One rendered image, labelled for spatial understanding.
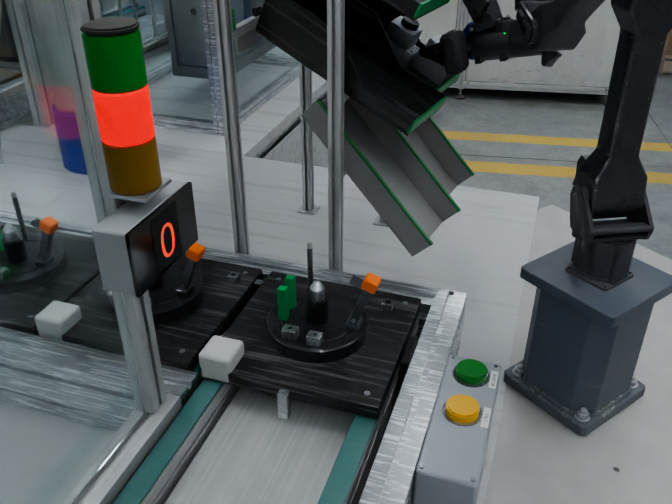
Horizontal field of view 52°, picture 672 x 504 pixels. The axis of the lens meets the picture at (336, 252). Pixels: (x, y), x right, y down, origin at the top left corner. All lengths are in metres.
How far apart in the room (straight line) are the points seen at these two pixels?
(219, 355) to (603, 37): 4.27
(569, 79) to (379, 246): 3.71
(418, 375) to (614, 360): 0.26
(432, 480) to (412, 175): 0.56
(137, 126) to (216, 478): 0.42
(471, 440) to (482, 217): 0.75
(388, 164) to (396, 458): 0.53
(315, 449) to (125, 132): 0.44
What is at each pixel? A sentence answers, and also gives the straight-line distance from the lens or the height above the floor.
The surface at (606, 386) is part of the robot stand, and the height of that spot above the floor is 0.92.
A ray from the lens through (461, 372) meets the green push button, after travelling 0.90.
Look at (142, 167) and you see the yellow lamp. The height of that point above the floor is 1.29.
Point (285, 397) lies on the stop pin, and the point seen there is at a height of 0.96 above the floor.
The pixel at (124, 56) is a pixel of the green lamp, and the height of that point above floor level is 1.39.
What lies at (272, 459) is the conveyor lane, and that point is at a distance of 0.86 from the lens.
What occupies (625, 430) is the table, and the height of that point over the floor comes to 0.86.
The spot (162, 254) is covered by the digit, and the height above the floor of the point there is 1.19.
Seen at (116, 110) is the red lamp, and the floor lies 1.35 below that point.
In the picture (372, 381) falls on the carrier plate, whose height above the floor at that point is 0.97.
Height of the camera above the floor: 1.56
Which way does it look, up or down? 31 degrees down
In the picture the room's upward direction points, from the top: straight up
